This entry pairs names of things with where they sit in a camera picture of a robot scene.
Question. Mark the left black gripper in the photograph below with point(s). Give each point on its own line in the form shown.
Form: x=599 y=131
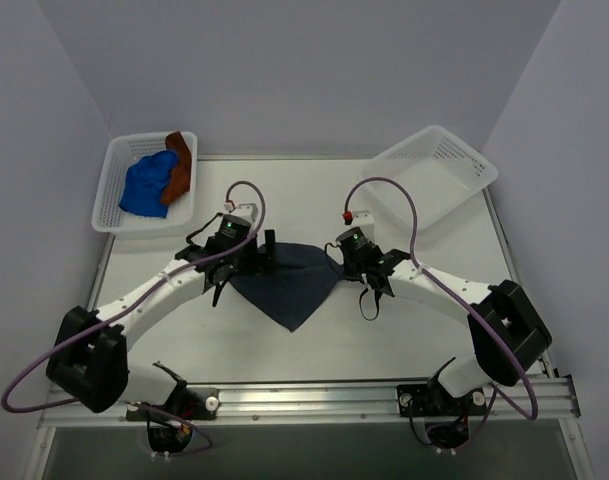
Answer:
x=260 y=253

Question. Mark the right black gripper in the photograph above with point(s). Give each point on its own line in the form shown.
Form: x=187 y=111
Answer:
x=346 y=262

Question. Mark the dark navy towel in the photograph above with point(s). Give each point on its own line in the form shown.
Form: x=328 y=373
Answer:
x=302 y=281

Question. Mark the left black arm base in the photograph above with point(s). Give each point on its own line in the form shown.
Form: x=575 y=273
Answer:
x=170 y=428

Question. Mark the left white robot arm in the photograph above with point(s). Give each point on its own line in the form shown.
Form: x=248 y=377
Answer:
x=91 y=358

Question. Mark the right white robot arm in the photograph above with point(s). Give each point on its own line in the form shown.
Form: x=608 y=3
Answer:
x=507 y=333

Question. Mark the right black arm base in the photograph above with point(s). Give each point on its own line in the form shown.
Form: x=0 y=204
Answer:
x=434 y=405

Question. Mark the brown towel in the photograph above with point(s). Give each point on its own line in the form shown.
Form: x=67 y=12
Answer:
x=180 y=177

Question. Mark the right white plastic basket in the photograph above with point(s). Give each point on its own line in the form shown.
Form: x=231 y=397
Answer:
x=438 y=170

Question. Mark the white plastic basket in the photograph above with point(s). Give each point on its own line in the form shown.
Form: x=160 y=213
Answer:
x=438 y=170
x=122 y=153

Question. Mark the bright blue towel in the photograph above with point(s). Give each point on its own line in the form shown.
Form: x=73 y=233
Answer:
x=145 y=182

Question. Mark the left white plastic basket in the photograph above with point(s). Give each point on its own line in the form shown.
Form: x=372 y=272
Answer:
x=122 y=153

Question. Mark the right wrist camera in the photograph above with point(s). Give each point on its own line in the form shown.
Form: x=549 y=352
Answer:
x=362 y=219

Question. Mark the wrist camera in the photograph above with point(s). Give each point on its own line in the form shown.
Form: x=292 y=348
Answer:
x=246 y=211
x=362 y=219

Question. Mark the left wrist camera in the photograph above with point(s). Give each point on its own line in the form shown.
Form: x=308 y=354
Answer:
x=246 y=211

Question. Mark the aluminium front rail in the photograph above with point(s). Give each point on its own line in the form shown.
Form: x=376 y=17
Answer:
x=391 y=401

